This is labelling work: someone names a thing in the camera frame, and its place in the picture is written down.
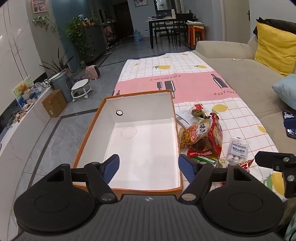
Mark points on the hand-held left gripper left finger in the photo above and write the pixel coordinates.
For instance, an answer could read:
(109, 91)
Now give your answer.
(112, 167)

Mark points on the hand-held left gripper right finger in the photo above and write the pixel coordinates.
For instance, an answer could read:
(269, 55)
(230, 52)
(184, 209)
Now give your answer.
(186, 168)

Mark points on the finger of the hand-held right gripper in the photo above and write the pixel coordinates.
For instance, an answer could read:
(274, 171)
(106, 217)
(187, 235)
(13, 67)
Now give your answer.
(269, 160)

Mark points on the green nut packet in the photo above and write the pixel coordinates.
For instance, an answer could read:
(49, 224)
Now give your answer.
(205, 160)

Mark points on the red crinkle-edged snack packet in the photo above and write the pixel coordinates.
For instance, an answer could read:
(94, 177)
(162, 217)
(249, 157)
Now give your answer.
(247, 165)

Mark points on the dark olive snack packet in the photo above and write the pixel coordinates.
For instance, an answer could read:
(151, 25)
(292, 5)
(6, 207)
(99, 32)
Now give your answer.
(201, 144)

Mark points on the orange yellow snack packet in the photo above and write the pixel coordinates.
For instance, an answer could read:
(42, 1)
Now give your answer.
(189, 136)

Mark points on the clear packet of white balls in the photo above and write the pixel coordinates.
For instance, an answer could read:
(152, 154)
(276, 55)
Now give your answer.
(238, 148)

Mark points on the orange white cardboard box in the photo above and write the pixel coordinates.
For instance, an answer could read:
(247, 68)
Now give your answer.
(143, 150)

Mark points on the red stick snack packet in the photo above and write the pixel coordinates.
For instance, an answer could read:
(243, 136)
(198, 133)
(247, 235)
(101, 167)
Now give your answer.
(215, 136)

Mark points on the red banded snack packet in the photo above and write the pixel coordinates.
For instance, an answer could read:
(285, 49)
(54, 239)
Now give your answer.
(200, 153)

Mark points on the black smartphone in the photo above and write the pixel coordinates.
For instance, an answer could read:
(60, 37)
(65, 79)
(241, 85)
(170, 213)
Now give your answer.
(290, 115)

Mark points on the white grey snack packet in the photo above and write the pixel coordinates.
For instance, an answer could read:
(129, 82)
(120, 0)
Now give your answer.
(183, 118)

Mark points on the clear packet with dark contents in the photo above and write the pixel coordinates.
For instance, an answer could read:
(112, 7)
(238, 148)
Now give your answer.
(198, 110)

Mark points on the light blue pillow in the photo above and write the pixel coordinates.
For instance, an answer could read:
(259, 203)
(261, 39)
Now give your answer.
(286, 91)

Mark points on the brown cardboard box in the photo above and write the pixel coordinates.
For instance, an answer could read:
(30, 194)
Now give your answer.
(54, 103)

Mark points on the printed checkered tablecloth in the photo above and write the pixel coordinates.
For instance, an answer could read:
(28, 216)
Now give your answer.
(185, 81)

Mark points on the white round wheeled stool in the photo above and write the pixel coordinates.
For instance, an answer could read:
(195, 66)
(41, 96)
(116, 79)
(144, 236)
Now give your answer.
(79, 84)

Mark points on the white console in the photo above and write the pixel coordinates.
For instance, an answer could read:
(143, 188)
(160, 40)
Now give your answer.
(30, 125)

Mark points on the beige sofa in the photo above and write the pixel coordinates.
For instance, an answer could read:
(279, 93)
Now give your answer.
(231, 74)

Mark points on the pink heater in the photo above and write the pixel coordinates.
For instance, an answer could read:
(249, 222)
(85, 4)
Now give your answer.
(92, 73)

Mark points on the grey trash can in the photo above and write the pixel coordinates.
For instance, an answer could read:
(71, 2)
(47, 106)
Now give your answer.
(60, 85)

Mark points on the yellow pillow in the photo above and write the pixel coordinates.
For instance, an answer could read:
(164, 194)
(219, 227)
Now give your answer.
(276, 46)

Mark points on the black television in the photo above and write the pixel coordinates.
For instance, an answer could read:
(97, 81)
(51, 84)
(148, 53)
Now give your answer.
(7, 118)

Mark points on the spiky leaf plant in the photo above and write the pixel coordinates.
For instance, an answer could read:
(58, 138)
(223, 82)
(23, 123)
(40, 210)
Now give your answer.
(59, 63)

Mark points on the bear photo card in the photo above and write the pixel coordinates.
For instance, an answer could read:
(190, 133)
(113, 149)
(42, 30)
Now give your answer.
(23, 89)

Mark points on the dark grey cabinet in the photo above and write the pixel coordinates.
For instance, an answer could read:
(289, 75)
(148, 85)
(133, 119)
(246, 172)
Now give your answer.
(94, 41)

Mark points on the blue water jug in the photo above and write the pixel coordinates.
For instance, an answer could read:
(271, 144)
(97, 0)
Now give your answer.
(137, 36)

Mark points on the dark cloth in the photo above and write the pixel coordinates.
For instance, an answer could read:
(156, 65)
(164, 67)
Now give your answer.
(277, 23)

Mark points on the orange stool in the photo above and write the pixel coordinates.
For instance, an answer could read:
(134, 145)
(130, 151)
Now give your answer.
(195, 30)

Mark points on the black dining chair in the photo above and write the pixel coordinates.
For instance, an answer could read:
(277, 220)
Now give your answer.
(182, 25)
(164, 31)

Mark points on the leafy green plant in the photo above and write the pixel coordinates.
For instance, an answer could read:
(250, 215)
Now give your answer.
(77, 32)

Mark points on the dark door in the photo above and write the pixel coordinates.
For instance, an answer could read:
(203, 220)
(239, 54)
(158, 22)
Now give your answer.
(122, 18)

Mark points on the dark dining table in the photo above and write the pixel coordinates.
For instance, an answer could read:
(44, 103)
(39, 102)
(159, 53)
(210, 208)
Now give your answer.
(166, 20)

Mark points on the white bottle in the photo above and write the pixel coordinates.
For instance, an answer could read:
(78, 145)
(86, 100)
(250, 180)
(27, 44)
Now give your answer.
(173, 13)

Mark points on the hanging vine plant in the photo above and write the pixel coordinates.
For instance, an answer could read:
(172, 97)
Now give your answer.
(44, 22)

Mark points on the framed picture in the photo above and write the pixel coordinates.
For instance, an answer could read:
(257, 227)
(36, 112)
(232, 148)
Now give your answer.
(39, 5)

